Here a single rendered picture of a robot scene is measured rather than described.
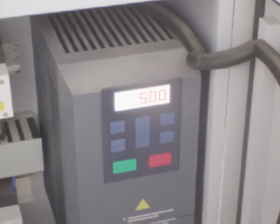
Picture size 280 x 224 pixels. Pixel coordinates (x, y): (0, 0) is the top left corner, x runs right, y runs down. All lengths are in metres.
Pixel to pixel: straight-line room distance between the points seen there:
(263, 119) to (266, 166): 0.05
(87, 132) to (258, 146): 0.14
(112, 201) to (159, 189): 0.05
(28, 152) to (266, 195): 0.25
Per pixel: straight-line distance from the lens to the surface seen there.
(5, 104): 0.67
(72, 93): 0.58
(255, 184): 0.63
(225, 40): 0.59
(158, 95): 0.60
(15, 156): 0.74
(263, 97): 0.58
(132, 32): 0.66
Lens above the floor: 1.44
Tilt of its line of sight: 30 degrees down
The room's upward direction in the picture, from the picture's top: straight up
